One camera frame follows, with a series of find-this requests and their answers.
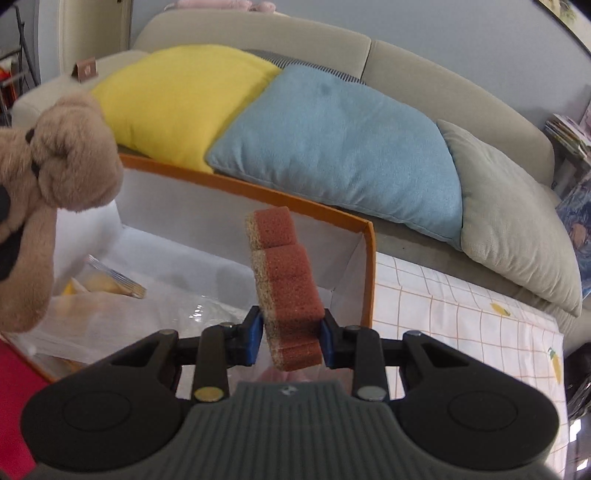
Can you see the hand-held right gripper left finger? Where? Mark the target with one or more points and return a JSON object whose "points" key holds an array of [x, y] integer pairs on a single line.
{"points": [[253, 337]]}

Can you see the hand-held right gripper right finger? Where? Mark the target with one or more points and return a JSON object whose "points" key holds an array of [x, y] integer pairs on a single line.
{"points": [[324, 344]]}

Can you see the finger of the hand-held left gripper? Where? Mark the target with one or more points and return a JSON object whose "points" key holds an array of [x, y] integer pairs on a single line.
{"points": [[7, 258], [3, 201]]}

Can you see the reddish brown sponge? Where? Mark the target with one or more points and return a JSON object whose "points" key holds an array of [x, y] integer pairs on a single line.
{"points": [[286, 277]]}

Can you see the brown plush toy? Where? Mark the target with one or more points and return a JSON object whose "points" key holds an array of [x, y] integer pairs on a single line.
{"points": [[74, 152]]}

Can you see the yellow snack packet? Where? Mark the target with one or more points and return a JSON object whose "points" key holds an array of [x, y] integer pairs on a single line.
{"points": [[101, 279]]}

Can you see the clear plastic bag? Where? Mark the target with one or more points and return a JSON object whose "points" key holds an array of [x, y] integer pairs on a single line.
{"points": [[138, 318]]}

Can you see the orange cardboard box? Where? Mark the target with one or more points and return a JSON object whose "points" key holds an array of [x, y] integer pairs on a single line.
{"points": [[277, 196]]}

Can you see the folding ladder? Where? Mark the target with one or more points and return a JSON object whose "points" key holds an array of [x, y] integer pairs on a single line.
{"points": [[23, 55]]}

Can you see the brown phone stand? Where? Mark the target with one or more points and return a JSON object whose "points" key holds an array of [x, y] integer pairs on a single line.
{"points": [[85, 70]]}

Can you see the light blue pillow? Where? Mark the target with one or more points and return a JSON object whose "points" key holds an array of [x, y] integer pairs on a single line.
{"points": [[346, 152]]}

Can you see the cream door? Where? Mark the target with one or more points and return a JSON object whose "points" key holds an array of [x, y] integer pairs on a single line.
{"points": [[92, 23]]}

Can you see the yellow pillow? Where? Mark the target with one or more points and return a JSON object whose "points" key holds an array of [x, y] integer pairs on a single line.
{"points": [[184, 101]]}

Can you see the beige pillow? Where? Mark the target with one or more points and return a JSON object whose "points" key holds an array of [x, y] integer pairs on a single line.
{"points": [[512, 221]]}

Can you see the grey checked cushion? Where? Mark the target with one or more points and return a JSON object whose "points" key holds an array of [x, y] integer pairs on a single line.
{"points": [[318, 69]]}

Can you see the blue printed pillow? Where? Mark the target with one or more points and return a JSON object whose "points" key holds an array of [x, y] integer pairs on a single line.
{"points": [[577, 230]]}

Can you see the beige sofa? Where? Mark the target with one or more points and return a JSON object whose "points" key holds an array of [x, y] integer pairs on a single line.
{"points": [[438, 78]]}

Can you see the pink plush toy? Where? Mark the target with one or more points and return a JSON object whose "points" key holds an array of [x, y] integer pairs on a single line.
{"points": [[217, 4]]}

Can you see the shelf of books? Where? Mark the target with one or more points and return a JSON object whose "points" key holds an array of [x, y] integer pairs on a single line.
{"points": [[570, 136]]}

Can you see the large framed painting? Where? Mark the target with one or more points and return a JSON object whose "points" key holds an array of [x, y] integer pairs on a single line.
{"points": [[565, 9]]}

